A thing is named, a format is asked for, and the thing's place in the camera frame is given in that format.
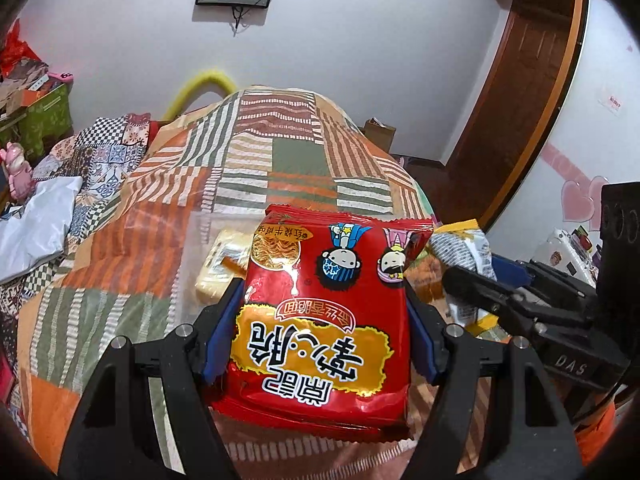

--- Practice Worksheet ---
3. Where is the pink plush toy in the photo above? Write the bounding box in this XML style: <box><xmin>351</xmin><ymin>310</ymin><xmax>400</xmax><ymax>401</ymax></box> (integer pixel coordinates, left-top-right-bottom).
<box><xmin>1</xmin><ymin>142</ymin><xmax>36</xmax><ymax>204</ymax></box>

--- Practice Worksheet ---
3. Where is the patchwork blanket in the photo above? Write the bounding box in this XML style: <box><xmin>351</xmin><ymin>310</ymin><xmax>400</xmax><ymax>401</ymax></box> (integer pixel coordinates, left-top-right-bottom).
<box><xmin>17</xmin><ymin>87</ymin><xmax>433</xmax><ymax>468</ymax></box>

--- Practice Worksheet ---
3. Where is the yellow hoop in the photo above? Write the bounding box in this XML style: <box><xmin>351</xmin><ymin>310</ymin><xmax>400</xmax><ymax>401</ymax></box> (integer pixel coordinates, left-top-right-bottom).
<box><xmin>162</xmin><ymin>70</ymin><xmax>238</xmax><ymax>122</ymax></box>

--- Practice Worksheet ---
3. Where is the red noodle snack bag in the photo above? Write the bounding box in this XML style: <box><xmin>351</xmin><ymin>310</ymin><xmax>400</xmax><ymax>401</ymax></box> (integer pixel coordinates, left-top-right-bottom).
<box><xmin>207</xmin><ymin>205</ymin><xmax>434</xmax><ymax>442</ymax></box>

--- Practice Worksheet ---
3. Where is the green cardboard box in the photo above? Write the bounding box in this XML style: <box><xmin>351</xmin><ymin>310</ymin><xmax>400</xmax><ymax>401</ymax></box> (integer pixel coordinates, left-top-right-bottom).
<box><xmin>18</xmin><ymin>84</ymin><xmax>72</xmax><ymax>158</ymax></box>

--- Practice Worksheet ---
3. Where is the orange sleeve forearm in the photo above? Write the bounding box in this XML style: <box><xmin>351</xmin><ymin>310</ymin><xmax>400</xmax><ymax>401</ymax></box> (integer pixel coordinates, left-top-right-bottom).
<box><xmin>575</xmin><ymin>401</ymin><xmax>615</xmax><ymax>466</ymax></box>

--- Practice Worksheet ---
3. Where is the rice cracker packet orange label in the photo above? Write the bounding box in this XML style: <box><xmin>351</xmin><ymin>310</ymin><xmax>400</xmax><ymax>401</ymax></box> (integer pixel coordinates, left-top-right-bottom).
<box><xmin>195</xmin><ymin>229</ymin><xmax>252</xmax><ymax>304</ymax></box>

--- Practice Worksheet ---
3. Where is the white yellow snack bag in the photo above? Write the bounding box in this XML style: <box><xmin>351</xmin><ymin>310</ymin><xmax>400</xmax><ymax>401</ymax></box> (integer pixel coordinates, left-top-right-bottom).
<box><xmin>428</xmin><ymin>218</ymin><xmax>507</xmax><ymax>338</ymax></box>

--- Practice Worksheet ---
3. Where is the wooden door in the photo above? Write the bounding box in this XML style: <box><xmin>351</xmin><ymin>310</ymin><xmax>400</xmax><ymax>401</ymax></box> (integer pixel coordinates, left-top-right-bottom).
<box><xmin>409</xmin><ymin>0</ymin><xmax>586</xmax><ymax>230</ymax></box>

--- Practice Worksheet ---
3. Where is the brown paper bag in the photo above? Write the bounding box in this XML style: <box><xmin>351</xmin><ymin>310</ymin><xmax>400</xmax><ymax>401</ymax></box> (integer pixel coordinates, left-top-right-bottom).
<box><xmin>362</xmin><ymin>117</ymin><xmax>396</xmax><ymax>153</ymax></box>

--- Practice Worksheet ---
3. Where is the clear plastic storage box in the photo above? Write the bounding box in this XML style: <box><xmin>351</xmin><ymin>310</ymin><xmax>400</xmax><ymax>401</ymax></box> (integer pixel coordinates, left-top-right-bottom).
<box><xmin>169</xmin><ymin>212</ymin><xmax>265</xmax><ymax>326</ymax></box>

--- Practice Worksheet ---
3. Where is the white pillow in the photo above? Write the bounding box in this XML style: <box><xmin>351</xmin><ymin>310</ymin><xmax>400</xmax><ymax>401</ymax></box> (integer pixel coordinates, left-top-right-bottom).
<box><xmin>0</xmin><ymin>177</ymin><xmax>82</xmax><ymax>284</ymax></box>

